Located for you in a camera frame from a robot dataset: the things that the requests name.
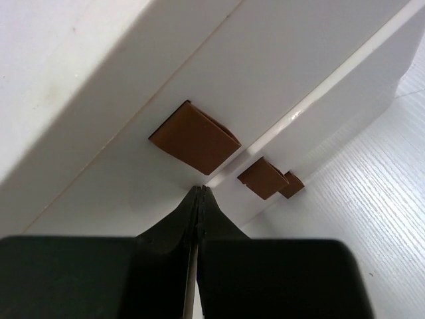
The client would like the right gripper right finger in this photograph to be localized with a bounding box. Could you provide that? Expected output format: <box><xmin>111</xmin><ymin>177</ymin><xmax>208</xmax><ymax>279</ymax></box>
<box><xmin>197</xmin><ymin>185</ymin><xmax>250</xmax><ymax>318</ymax></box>

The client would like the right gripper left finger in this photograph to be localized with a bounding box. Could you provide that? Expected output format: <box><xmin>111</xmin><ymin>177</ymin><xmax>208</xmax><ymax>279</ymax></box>
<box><xmin>131</xmin><ymin>186</ymin><xmax>201</xmax><ymax>318</ymax></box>

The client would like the white drawer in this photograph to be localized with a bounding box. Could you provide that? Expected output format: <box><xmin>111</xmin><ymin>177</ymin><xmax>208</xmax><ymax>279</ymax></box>
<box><xmin>207</xmin><ymin>1</ymin><xmax>424</xmax><ymax>227</ymax></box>

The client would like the white drawer cabinet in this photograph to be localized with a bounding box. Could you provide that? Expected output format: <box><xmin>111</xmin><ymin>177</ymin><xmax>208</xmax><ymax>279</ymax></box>
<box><xmin>1</xmin><ymin>1</ymin><xmax>423</xmax><ymax>237</ymax></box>

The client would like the brown top drawer handle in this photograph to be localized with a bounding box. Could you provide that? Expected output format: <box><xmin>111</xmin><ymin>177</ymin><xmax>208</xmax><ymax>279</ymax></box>
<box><xmin>149</xmin><ymin>100</ymin><xmax>241</xmax><ymax>175</ymax></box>

